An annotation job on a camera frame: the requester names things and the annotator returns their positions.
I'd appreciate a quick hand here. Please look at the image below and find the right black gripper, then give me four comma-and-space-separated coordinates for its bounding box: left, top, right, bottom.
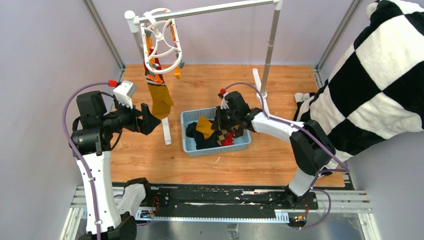
211, 105, 240, 131

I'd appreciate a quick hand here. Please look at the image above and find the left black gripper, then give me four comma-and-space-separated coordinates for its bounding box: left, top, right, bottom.
101, 95, 160, 134

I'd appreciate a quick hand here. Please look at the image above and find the mustard yellow sock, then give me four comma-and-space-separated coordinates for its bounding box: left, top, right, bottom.
195, 116, 215, 140
145, 73, 174, 120

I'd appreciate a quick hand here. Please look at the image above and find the red snowflake christmas sock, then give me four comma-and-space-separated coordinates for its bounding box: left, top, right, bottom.
222, 132, 234, 146

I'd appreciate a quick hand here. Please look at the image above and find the black sock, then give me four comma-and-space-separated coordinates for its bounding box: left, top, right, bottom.
185, 122, 200, 139
194, 132, 220, 150

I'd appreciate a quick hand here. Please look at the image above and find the brown argyle sock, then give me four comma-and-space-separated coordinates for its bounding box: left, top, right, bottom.
216, 125, 244, 147

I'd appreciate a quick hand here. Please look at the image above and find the light blue plastic basket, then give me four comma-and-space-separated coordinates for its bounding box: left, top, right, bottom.
180, 107, 252, 157

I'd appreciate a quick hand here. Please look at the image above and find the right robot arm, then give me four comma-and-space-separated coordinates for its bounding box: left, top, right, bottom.
212, 89, 336, 209

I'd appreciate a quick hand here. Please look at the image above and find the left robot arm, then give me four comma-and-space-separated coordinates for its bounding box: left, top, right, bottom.
70, 90, 161, 240

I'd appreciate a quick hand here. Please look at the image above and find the white round sock hanger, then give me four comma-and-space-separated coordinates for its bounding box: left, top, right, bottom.
140, 8, 185, 75

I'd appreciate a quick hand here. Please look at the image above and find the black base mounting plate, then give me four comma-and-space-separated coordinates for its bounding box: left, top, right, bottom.
140, 183, 319, 221

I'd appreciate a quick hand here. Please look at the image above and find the white grey drying rack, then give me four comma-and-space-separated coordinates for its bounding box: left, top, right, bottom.
124, 0, 284, 146

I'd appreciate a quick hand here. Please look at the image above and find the black white checkered blanket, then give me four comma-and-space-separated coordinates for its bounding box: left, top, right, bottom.
294, 0, 424, 169

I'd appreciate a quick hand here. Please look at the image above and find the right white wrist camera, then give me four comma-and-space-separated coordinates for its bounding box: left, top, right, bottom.
218, 88, 230, 110

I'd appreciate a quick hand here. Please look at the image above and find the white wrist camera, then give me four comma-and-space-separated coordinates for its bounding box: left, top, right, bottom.
218, 88, 230, 110
113, 80, 137, 109

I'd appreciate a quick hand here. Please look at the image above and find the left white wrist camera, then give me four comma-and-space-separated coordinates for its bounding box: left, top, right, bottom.
113, 80, 137, 109

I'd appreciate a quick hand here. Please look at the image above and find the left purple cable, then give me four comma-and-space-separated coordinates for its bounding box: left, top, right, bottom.
61, 79, 153, 240

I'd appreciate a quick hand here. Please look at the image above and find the aluminium frame rail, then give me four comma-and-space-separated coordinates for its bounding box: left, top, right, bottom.
59, 185, 382, 240

